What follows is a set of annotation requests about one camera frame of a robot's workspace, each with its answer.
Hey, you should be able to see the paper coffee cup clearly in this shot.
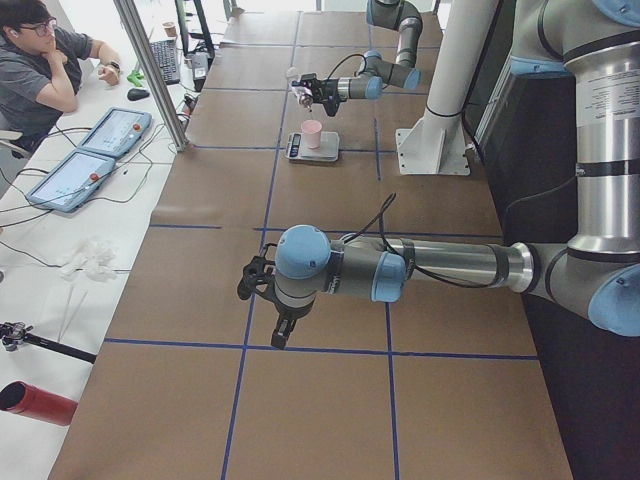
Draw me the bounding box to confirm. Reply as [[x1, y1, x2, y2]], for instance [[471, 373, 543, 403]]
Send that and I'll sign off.
[[162, 21, 178, 39]]

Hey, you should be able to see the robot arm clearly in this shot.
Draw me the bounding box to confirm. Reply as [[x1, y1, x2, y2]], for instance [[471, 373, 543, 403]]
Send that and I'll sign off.
[[288, 1, 423, 117], [265, 1, 639, 349]]

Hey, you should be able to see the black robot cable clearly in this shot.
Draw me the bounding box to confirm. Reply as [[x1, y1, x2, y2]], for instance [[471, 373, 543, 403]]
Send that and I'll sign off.
[[344, 192, 501, 289]]

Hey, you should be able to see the glass sauce dispenser bottle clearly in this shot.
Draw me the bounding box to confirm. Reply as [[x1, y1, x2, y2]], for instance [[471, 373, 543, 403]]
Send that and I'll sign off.
[[285, 66, 312, 102]]

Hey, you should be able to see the blue teach pendant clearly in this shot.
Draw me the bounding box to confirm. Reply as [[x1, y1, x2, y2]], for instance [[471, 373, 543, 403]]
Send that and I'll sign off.
[[25, 149, 116, 213], [78, 107, 152, 160]]

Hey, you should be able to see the aluminium frame post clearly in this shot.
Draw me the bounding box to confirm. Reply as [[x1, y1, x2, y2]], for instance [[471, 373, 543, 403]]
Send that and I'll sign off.
[[114, 0, 188, 152]]

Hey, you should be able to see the green plastic part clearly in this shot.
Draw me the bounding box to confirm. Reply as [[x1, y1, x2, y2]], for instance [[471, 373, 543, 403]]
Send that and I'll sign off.
[[127, 70, 145, 88]]

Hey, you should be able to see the black keyboard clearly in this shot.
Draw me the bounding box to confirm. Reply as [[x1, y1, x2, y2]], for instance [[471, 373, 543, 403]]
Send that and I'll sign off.
[[149, 38, 181, 85]]

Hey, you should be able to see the red cylinder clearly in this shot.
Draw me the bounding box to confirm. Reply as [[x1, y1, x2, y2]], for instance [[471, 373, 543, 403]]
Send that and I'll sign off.
[[1, 381, 77, 426]]

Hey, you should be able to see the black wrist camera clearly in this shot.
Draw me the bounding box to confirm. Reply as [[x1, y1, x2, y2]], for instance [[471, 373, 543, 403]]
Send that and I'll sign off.
[[293, 73, 321, 89], [237, 243, 276, 302]]

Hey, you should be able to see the black computer mouse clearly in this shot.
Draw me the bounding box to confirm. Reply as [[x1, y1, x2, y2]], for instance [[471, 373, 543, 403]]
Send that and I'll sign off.
[[127, 88, 150, 102]]

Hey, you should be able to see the upper blue teach pendant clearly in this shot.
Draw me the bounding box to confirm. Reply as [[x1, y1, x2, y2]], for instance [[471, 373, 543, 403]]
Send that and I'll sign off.
[[78, 107, 152, 160]]

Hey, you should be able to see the digital kitchen scale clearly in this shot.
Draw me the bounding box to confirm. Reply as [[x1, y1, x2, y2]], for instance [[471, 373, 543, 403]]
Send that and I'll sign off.
[[286, 130, 341, 163]]

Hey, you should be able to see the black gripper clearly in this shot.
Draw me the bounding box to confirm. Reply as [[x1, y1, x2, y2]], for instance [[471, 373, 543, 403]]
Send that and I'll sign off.
[[298, 79, 341, 116], [270, 287, 315, 349]]

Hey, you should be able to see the person's left hand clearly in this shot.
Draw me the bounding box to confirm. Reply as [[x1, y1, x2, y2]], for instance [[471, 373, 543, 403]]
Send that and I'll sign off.
[[98, 65, 120, 86]]

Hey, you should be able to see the white pillar with base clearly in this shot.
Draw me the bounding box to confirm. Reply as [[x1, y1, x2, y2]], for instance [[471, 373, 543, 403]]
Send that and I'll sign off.
[[396, 0, 499, 176]]

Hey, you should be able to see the black tripod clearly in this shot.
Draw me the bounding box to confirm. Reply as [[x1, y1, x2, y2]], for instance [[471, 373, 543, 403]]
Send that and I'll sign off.
[[1, 322, 97, 364]]

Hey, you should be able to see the pink paper cup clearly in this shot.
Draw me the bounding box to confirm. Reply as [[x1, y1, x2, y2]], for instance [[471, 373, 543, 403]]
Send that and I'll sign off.
[[301, 119, 323, 149]]

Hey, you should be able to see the crumpled white tissue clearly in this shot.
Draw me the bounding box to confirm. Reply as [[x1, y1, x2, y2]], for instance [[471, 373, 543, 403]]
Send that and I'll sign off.
[[59, 239, 116, 282]]

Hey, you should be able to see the seated person grey shirt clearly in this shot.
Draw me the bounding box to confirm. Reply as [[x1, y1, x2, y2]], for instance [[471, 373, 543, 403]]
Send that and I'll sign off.
[[1, 1, 120, 153]]

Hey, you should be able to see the lower blue teach pendant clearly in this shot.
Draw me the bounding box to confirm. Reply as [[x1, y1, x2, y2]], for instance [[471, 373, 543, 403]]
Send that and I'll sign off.
[[25, 149, 116, 213]]

